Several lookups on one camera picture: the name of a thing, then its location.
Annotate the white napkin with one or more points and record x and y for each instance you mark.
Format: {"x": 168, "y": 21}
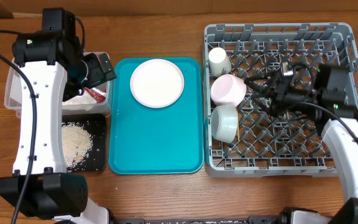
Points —
{"x": 84, "y": 99}

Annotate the red snack wrapper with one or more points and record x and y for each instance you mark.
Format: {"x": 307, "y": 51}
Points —
{"x": 98, "y": 95}

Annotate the pink bowl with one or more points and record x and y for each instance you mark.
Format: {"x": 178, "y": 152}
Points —
{"x": 228, "y": 90}

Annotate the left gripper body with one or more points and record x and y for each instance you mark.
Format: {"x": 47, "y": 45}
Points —
{"x": 96, "y": 74}

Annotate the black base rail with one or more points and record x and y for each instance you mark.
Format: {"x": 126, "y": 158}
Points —
{"x": 258, "y": 219}

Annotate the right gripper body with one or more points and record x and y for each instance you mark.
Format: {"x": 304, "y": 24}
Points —
{"x": 288, "y": 98}

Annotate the white cup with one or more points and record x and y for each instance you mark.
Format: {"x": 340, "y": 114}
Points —
{"x": 219, "y": 62}

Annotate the pink plate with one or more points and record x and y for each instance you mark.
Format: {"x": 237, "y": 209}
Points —
{"x": 157, "y": 83}

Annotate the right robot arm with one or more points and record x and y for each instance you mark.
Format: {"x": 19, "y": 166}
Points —
{"x": 336, "y": 123}

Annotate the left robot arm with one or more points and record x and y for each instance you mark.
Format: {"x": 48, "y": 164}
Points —
{"x": 40, "y": 185}

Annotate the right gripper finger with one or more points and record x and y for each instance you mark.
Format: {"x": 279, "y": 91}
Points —
{"x": 262, "y": 81}
{"x": 262, "y": 101}

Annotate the grey bowl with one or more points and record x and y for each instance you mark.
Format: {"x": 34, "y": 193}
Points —
{"x": 224, "y": 121}

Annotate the clear plastic bin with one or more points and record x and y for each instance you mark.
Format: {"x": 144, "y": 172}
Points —
{"x": 85, "y": 107}

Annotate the teal serving tray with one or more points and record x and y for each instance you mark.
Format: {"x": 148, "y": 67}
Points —
{"x": 167, "y": 140}

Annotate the grey dishwasher rack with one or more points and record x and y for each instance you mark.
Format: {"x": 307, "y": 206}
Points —
{"x": 284, "y": 145}

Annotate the wooden chopstick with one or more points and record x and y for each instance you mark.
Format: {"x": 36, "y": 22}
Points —
{"x": 238, "y": 128}

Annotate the black tray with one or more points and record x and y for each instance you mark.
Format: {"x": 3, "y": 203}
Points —
{"x": 95, "y": 124}

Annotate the rice pile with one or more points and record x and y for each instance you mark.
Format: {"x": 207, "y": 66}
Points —
{"x": 76, "y": 143}

